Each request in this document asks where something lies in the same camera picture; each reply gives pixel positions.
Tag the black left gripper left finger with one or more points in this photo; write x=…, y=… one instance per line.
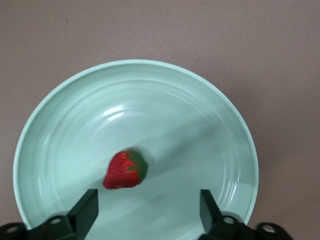
x=75, y=220

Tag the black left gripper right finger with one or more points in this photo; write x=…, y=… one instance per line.
x=220, y=225

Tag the red strawberry green cap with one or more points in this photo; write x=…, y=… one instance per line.
x=122, y=172

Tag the pale green round plate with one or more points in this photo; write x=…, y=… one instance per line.
x=150, y=112

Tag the brown table cover sheet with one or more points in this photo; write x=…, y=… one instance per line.
x=50, y=37

